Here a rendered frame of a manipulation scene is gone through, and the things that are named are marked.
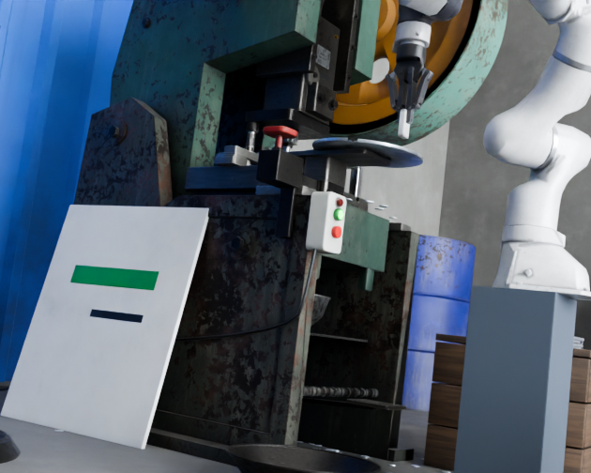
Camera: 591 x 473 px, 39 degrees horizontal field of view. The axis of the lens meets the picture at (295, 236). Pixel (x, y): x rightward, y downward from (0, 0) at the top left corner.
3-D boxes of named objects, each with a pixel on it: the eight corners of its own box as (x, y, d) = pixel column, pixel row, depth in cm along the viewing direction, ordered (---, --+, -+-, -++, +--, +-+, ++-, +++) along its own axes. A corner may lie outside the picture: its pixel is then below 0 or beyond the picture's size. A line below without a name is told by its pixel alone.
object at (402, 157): (410, 145, 195) (411, 142, 195) (296, 137, 206) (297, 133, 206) (432, 172, 222) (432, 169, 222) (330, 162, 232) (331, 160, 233)
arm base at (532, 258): (607, 302, 179) (612, 239, 181) (586, 293, 164) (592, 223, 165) (507, 295, 192) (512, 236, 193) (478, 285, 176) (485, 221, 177)
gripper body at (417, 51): (390, 44, 211) (386, 79, 210) (419, 39, 206) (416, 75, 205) (403, 53, 217) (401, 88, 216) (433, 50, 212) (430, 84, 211)
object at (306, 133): (329, 146, 233) (331, 128, 234) (288, 128, 217) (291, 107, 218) (283, 148, 243) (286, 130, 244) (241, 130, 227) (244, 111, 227)
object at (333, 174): (386, 209, 216) (392, 160, 217) (359, 199, 204) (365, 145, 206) (309, 209, 230) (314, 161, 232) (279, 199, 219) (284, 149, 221)
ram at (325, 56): (342, 125, 229) (355, 22, 232) (312, 109, 217) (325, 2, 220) (292, 128, 239) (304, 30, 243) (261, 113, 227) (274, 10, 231)
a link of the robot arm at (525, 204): (596, 236, 180) (604, 126, 183) (523, 222, 175) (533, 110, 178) (564, 239, 191) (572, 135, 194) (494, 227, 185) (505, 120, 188)
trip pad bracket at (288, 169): (295, 237, 190) (305, 154, 192) (269, 230, 182) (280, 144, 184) (274, 236, 193) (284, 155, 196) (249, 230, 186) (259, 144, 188)
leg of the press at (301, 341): (302, 472, 184) (347, 83, 195) (271, 476, 175) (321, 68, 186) (43, 410, 238) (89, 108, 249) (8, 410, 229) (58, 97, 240)
